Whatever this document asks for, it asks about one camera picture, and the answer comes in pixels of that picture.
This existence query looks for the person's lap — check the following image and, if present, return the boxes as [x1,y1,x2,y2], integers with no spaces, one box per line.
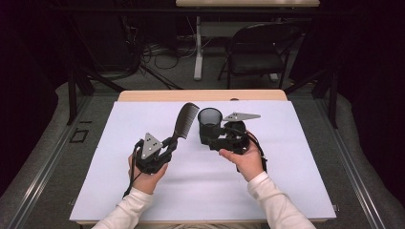
[137,222,262,229]

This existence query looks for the white desk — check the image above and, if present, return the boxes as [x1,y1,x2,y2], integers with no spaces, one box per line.
[175,0,321,81]

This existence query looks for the white foam board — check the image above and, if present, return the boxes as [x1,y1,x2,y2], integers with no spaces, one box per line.
[69,100,338,222]

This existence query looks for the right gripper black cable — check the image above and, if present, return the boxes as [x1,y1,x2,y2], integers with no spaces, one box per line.
[246,132,269,175]

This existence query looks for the person's right hand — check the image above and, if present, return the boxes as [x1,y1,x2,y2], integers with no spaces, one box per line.
[219,132,266,183]

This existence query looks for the light wooden table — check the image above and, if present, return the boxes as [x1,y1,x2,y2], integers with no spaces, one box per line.
[75,89,329,225]

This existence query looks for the black folding chair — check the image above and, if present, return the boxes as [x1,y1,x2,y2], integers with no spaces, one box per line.
[217,22,304,91]

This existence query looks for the dark curtain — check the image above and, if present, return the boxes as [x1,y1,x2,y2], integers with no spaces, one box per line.
[0,0,70,195]
[337,0,405,204]

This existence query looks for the black plastic comb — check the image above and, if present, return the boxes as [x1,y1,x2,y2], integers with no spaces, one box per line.
[171,102,201,144]

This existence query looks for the person's left hand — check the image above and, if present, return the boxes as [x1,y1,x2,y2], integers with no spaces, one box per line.
[127,154,169,196]

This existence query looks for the black mesh cup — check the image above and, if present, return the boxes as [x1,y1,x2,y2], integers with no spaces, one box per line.
[197,107,224,146]

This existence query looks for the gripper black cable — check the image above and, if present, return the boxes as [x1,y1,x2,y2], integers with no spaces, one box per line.
[122,139,142,198]
[246,132,269,175]

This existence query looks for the bundle of floor cables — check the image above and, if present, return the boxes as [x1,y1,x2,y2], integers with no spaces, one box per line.
[139,34,213,71]

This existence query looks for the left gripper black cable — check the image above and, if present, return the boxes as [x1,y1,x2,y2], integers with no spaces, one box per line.
[122,139,142,198]

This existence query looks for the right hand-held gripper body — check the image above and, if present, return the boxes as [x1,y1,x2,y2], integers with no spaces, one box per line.
[218,112,262,156]

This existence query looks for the black metal stand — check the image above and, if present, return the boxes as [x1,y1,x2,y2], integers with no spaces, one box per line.
[66,65,128,127]
[283,68,339,130]

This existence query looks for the aluminium floor rail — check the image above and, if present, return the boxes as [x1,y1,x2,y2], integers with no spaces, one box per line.
[313,94,388,229]
[6,94,94,229]

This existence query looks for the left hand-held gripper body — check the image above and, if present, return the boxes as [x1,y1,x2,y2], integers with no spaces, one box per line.
[134,132,173,176]

